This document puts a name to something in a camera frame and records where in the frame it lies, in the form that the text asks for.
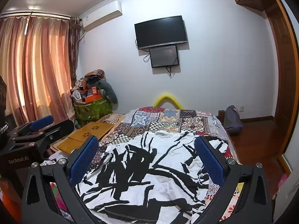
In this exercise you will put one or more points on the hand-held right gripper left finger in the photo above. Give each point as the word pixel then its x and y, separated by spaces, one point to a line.
pixel 84 158

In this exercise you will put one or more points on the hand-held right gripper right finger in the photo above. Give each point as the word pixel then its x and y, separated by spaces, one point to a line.
pixel 210 161

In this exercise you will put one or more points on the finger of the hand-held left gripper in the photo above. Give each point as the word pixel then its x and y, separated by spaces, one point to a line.
pixel 42 121
pixel 59 128

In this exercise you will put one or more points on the black and white printed garment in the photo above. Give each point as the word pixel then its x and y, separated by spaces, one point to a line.
pixel 149 168

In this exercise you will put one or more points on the pile of clothes and boxes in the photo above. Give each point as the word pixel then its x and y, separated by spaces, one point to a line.
pixel 87 86

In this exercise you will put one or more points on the bamboo lap desk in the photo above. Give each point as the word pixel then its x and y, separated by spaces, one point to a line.
pixel 86 134

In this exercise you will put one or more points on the green patterned storage bag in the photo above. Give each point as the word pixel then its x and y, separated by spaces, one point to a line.
pixel 93 108

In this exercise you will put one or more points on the grey backpack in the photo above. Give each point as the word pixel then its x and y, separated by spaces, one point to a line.
pixel 232 120

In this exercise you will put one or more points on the pink striped curtain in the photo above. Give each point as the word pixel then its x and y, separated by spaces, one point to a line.
pixel 32 67

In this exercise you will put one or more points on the grey plush toy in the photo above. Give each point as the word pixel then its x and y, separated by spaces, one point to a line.
pixel 109 91

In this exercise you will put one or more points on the patchwork printed blanket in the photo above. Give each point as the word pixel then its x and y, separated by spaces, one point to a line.
pixel 163 119

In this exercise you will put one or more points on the yellow foam tube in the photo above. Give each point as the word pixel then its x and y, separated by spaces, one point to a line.
pixel 168 99

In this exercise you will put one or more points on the pink cloth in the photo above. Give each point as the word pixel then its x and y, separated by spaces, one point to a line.
pixel 282 182

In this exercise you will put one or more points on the dark patterned curtain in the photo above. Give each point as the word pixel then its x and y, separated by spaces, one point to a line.
pixel 74 46

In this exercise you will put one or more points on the small black monitor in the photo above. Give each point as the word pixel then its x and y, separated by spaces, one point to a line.
pixel 164 57

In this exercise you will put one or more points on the white air conditioner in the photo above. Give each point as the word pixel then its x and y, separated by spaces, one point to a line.
pixel 102 15

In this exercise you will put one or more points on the white wall socket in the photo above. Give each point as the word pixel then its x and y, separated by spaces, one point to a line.
pixel 241 108

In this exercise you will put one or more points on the black wall television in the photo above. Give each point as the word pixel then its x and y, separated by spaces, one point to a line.
pixel 161 31

